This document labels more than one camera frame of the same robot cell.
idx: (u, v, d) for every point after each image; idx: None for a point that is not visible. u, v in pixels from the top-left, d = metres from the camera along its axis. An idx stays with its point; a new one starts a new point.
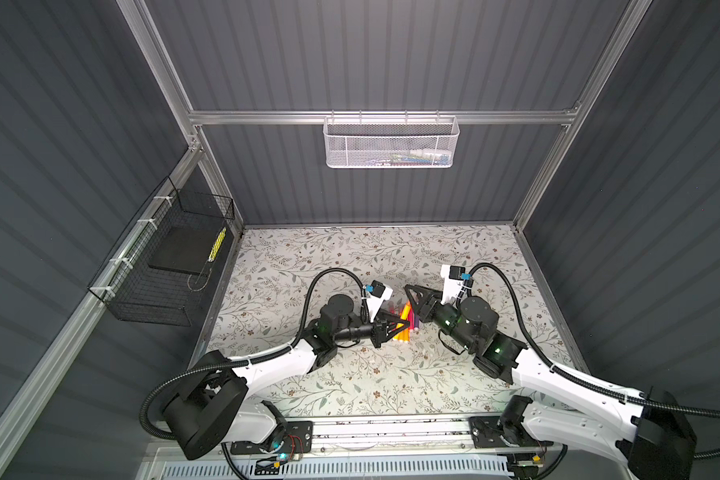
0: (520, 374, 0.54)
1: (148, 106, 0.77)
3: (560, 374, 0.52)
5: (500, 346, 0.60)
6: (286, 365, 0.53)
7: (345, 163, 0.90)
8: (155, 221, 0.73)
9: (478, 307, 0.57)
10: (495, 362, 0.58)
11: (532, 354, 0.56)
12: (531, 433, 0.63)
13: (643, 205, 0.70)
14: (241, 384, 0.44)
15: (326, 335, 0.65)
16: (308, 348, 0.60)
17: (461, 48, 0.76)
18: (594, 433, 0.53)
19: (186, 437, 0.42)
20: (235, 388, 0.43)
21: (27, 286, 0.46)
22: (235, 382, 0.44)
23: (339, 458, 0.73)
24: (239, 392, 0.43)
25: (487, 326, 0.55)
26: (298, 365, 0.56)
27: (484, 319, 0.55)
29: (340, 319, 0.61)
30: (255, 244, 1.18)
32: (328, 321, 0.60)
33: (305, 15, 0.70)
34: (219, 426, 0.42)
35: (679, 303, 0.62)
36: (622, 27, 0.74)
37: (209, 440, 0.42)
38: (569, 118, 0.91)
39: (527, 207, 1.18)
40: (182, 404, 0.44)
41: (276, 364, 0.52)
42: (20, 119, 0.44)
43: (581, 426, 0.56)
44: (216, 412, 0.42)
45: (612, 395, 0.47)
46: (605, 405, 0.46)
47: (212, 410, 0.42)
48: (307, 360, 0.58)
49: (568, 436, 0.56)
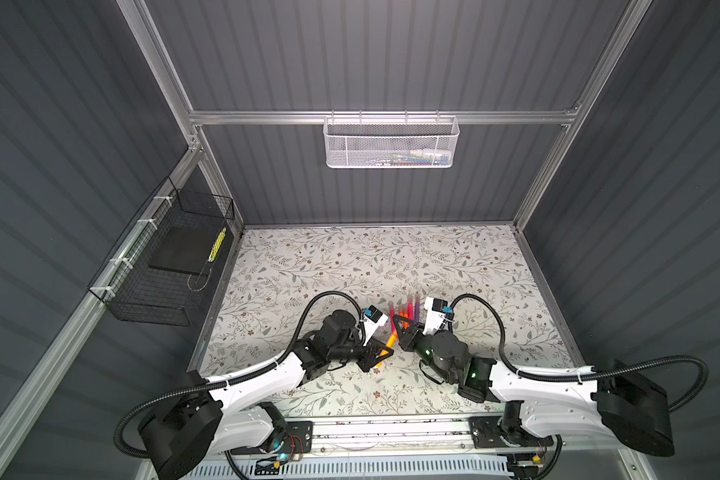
0: (499, 391, 0.57)
1: (148, 106, 0.77)
3: (528, 377, 0.55)
5: (476, 369, 0.64)
6: (271, 381, 0.52)
7: (345, 163, 0.90)
8: (155, 221, 0.73)
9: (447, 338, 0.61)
10: (481, 389, 0.60)
11: (502, 367, 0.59)
12: (536, 432, 0.61)
13: (643, 205, 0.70)
14: (216, 409, 0.43)
15: (321, 346, 0.65)
16: (297, 361, 0.58)
17: (461, 47, 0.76)
18: (582, 416, 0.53)
19: (158, 462, 0.41)
20: (209, 414, 0.42)
21: (27, 286, 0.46)
22: (207, 407, 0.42)
23: (339, 458, 0.73)
24: (213, 418, 0.41)
25: (459, 359, 0.58)
26: (287, 379, 0.55)
27: (455, 353, 0.58)
29: (341, 334, 0.64)
30: (255, 244, 1.18)
32: (330, 333, 0.62)
33: (305, 15, 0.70)
34: (193, 451, 0.41)
35: (680, 303, 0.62)
36: (622, 28, 0.74)
37: (182, 464, 0.41)
38: (569, 118, 0.91)
39: (527, 207, 1.18)
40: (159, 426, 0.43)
41: (254, 387, 0.49)
42: (20, 119, 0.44)
43: (571, 412, 0.50)
44: (187, 438, 0.41)
45: (568, 380, 0.50)
46: (568, 391, 0.49)
47: (183, 436, 0.41)
48: (296, 375, 0.56)
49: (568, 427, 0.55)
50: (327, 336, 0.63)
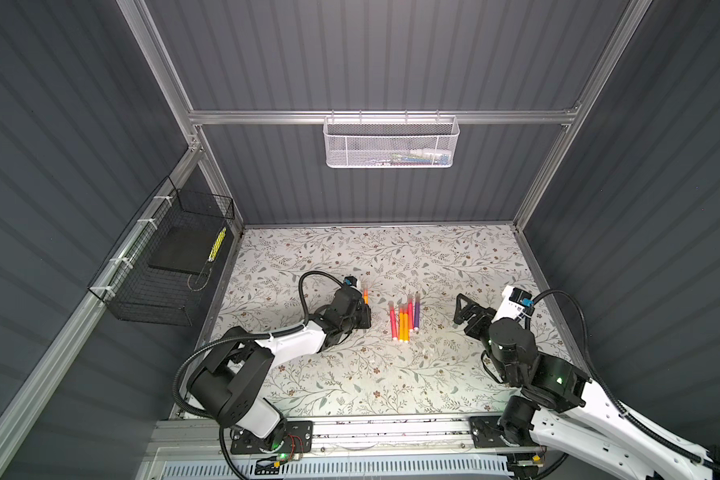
0: (587, 414, 0.47)
1: (148, 106, 0.77)
3: (634, 424, 0.46)
5: (562, 374, 0.51)
6: (303, 340, 0.57)
7: (345, 163, 0.90)
8: (156, 221, 0.75)
9: (508, 327, 0.53)
10: (551, 392, 0.50)
11: (600, 392, 0.49)
12: (534, 438, 0.63)
13: (644, 205, 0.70)
14: (266, 352, 0.47)
15: (334, 313, 0.71)
16: (318, 326, 0.65)
17: (462, 48, 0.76)
18: (620, 462, 0.53)
19: (220, 404, 0.44)
20: (262, 357, 0.46)
21: (26, 285, 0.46)
22: (259, 352, 0.49)
23: (339, 457, 0.73)
24: (266, 359, 0.46)
25: (526, 352, 0.49)
26: (313, 341, 0.60)
27: (521, 342, 0.50)
29: (352, 302, 0.70)
30: (255, 243, 1.18)
32: (342, 302, 0.70)
33: (306, 16, 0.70)
34: (248, 393, 0.44)
35: (679, 302, 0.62)
36: (623, 28, 0.74)
37: (238, 408, 0.44)
38: (569, 118, 0.91)
39: (528, 207, 1.18)
40: (212, 375, 0.46)
41: (290, 341, 0.54)
42: (21, 119, 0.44)
43: (605, 451, 0.56)
44: (246, 379, 0.45)
45: (689, 455, 0.44)
46: (675, 462, 0.44)
47: (241, 379, 0.45)
48: (319, 336, 0.62)
49: (585, 456, 0.57)
50: (339, 306, 0.70)
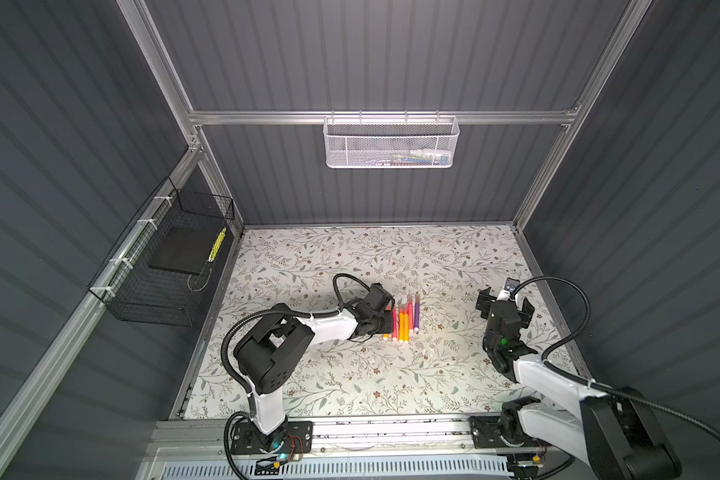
0: (520, 368, 0.62)
1: (148, 106, 0.77)
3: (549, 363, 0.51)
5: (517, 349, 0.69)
6: (337, 324, 0.60)
7: (345, 163, 0.90)
8: (156, 221, 0.75)
9: (502, 306, 0.69)
10: (504, 360, 0.67)
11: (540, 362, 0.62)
12: (522, 423, 0.65)
13: (644, 205, 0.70)
14: (307, 330, 0.50)
15: (366, 306, 0.75)
16: (351, 313, 0.68)
17: (461, 48, 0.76)
18: (572, 426, 0.55)
19: (262, 371, 0.48)
20: (303, 334, 0.49)
21: (27, 286, 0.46)
22: (302, 329, 0.50)
23: (339, 458, 0.73)
24: (305, 337, 0.49)
25: (505, 323, 0.66)
26: (347, 329, 0.65)
27: (505, 316, 0.66)
29: (385, 299, 0.76)
30: (255, 243, 1.18)
32: (375, 299, 0.74)
33: (306, 17, 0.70)
34: (288, 365, 0.48)
35: (679, 303, 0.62)
36: (623, 27, 0.74)
37: (279, 376, 0.48)
38: (569, 118, 0.91)
39: (527, 207, 1.18)
40: (255, 347, 0.50)
41: (326, 322, 0.58)
42: (22, 120, 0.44)
43: (567, 421, 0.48)
44: (287, 353, 0.48)
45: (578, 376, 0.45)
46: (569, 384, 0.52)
47: (284, 352, 0.49)
48: (352, 324, 0.65)
49: (553, 431, 0.56)
50: (372, 300, 0.75)
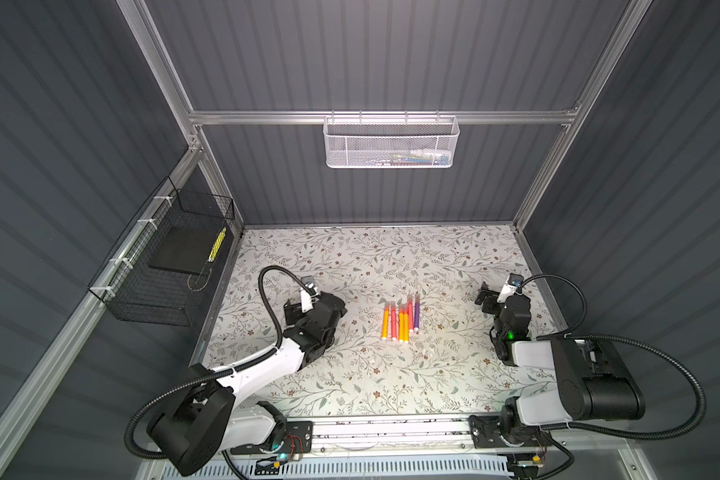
0: (521, 353, 0.67)
1: (148, 106, 0.77)
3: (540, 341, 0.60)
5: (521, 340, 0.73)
6: (273, 366, 0.53)
7: (345, 163, 0.90)
8: (156, 221, 0.75)
9: (515, 301, 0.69)
10: (506, 350, 0.72)
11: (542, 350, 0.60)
12: (521, 414, 0.66)
13: (645, 204, 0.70)
14: (227, 393, 0.44)
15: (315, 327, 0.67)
16: (295, 347, 0.60)
17: (461, 48, 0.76)
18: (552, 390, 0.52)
19: (177, 453, 0.41)
20: (220, 399, 0.42)
21: (26, 286, 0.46)
22: (220, 393, 0.45)
23: (339, 457, 0.73)
24: (224, 403, 0.42)
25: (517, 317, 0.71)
26: (287, 363, 0.56)
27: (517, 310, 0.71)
29: (334, 314, 0.67)
30: (255, 243, 1.18)
32: (323, 315, 0.65)
33: (305, 17, 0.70)
34: (213, 435, 0.41)
35: (679, 303, 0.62)
36: (623, 28, 0.74)
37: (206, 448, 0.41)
38: (569, 118, 0.91)
39: (527, 207, 1.18)
40: (168, 422, 0.43)
41: (261, 371, 0.51)
42: (23, 121, 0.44)
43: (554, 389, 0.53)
44: (203, 427, 0.41)
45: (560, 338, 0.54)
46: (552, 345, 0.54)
47: (199, 426, 0.41)
48: (295, 357, 0.58)
49: (543, 406, 0.59)
50: (321, 318, 0.65)
